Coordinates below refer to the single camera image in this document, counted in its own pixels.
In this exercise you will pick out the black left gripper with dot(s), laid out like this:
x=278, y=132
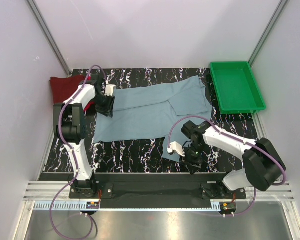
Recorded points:
x=107, y=110

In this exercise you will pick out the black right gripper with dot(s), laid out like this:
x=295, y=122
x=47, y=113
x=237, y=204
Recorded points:
x=193, y=165

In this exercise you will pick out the light blue t shirt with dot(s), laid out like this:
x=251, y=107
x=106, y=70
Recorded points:
x=152, y=112

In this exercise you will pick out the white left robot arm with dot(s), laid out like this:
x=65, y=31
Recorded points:
x=69, y=125

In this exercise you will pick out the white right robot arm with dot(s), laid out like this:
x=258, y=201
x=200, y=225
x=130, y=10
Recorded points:
x=262, y=165

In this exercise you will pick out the bright red folded t shirt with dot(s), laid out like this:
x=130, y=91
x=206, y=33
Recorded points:
x=91, y=102

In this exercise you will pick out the dark red folded t shirt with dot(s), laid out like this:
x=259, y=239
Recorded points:
x=64, y=88

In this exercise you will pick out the green plastic bin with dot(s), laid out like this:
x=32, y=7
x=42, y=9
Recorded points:
x=236, y=88

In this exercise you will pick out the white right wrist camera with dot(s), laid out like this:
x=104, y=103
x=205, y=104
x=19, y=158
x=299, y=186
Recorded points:
x=175, y=148

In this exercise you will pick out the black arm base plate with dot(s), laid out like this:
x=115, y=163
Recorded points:
x=114, y=190

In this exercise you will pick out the aluminium front rail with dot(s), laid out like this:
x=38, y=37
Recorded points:
x=45, y=190

